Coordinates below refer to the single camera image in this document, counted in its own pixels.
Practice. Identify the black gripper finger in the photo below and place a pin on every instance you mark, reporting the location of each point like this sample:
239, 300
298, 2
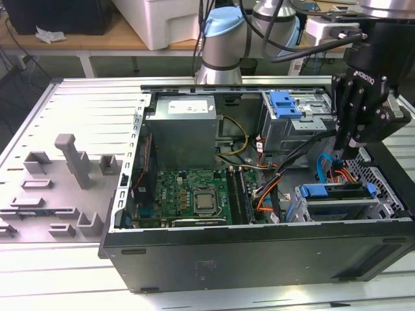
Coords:
382, 126
343, 97

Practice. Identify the hard disk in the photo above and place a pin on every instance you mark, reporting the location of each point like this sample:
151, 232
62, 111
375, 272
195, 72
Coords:
314, 190

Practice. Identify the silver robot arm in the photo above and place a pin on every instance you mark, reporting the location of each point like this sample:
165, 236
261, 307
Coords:
220, 52

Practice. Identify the metal disk bay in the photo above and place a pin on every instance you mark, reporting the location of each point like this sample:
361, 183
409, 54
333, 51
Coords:
373, 210

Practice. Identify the blue drive latch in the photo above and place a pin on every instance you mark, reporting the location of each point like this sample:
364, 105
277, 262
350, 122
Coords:
285, 107

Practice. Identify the metal optical drive cage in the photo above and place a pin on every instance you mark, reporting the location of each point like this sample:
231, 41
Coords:
291, 136

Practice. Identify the black waste bin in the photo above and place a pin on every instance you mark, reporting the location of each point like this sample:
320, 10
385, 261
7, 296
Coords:
249, 66

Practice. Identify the installed RAM stick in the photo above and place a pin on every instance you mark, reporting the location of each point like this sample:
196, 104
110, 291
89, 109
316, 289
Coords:
247, 201

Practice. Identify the grey power supply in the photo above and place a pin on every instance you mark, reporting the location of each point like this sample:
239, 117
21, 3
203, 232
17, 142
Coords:
181, 142

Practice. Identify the silver CPU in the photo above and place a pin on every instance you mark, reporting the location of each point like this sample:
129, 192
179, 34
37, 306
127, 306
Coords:
205, 201

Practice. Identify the black open PC case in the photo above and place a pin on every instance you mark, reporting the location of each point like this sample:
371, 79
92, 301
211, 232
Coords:
259, 259

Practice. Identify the green motherboard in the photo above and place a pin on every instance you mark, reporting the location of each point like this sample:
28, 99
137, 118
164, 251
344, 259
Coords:
172, 184

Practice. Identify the white foam box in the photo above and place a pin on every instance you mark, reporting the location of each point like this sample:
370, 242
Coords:
155, 22

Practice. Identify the black case fan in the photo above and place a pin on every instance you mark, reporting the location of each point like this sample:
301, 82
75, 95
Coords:
144, 194

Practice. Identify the wooden desk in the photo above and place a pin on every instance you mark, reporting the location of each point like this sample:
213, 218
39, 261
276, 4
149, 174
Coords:
97, 39

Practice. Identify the grey parts rack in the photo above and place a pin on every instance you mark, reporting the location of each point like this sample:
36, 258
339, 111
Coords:
97, 194

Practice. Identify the black box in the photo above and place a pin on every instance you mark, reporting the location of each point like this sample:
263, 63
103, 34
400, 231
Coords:
58, 16

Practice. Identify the crumpled white paper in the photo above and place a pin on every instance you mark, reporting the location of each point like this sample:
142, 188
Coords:
48, 35

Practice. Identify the black camera bracket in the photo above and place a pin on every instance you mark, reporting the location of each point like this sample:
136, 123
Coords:
343, 16

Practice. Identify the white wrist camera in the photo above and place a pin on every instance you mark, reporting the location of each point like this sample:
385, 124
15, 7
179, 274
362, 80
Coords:
319, 30

